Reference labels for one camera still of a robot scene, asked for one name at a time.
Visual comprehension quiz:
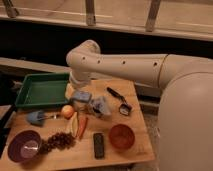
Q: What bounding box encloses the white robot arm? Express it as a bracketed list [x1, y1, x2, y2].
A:
[66, 40, 213, 171]

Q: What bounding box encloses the red bowl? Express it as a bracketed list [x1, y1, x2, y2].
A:
[108, 124, 135, 151]

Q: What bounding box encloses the black handled peeler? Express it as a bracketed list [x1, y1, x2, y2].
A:
[107, 87, 132, 116]

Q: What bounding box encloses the purple bowl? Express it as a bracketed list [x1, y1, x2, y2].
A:
[7, 130, 42, 163]

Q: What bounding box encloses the black rectangular remote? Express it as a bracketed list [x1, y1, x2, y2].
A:
[93, 133, 105, 159]

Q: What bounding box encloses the red yellow apple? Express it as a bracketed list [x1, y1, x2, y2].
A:
[61, 105, 75, 119]

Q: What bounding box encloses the orange carrot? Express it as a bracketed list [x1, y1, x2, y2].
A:
[77, 116, 88, 139]

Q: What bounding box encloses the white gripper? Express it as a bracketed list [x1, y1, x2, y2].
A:
[65, 71, 91, 99]

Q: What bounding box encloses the green plastic tray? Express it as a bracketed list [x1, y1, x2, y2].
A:
[15, 73, 69, 109]

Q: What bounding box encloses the dark grape bunch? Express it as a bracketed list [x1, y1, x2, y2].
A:
[39, 132, 75, 154]

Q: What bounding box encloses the blue handled utensil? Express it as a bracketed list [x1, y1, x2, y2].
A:
[26, 110, 59, 126]

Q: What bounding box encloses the crumpled blue white cloth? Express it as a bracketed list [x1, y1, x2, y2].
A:
[88, 96, 111, 118]

